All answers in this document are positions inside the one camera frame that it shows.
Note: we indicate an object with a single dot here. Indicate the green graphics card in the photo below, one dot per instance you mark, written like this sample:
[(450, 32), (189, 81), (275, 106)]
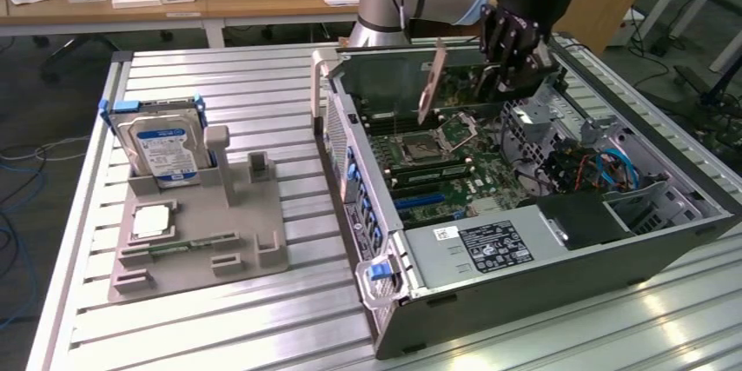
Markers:
[(458, 84)]

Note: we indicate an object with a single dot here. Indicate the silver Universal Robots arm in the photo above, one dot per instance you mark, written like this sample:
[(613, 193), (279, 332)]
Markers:
[(382, 10)]

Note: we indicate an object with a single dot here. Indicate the perforated silver disk bay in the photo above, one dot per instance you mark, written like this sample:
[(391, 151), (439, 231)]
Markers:
[(533, 123)]

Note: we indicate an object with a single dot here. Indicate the metal socket cover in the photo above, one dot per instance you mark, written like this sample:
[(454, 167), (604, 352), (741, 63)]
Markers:
[(458, 127)]

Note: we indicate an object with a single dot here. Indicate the CPU socket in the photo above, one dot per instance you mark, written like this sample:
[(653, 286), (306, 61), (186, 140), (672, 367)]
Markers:
[(418, 147)]

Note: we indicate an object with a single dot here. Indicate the green motherboard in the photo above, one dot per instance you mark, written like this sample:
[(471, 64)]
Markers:
[(481, 171)]

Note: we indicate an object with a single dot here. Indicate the black installed RAM stick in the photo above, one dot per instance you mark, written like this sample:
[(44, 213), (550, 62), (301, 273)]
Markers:
[(431, 176)]

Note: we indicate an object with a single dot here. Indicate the black floor stand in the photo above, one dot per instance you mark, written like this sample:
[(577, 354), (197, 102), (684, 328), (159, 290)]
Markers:
[(718, 97)]

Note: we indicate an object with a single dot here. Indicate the blue expansion slot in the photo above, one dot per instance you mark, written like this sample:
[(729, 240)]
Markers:
[(421, 201)]

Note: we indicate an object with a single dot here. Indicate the grey power supply unit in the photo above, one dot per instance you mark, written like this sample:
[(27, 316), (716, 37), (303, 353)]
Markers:
[(441, 258)]

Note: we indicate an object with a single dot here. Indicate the blue case latch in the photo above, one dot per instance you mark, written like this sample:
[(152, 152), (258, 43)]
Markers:
[(381, 271)]

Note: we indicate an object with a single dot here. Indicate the open dark PC case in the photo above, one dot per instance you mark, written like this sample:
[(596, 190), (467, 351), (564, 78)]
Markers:
[(522, 301)]

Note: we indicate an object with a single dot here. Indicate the hard disk with blue caddy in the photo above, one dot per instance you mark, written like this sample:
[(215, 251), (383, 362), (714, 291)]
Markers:
[(162, 149)]

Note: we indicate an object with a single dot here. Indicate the silver CPU chip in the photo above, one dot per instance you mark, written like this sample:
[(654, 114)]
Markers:
[(152, 221)]

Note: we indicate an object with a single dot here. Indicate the green RAM stick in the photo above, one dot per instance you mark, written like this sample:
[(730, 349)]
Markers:
[(174, 247)]

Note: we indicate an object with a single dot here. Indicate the grey parts rack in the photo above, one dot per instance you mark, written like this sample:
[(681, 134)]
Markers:
[(191, 275)]

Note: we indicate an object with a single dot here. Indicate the open silver drive bracket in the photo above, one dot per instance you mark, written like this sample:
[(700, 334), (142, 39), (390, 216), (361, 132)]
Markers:
[(638, 203)]

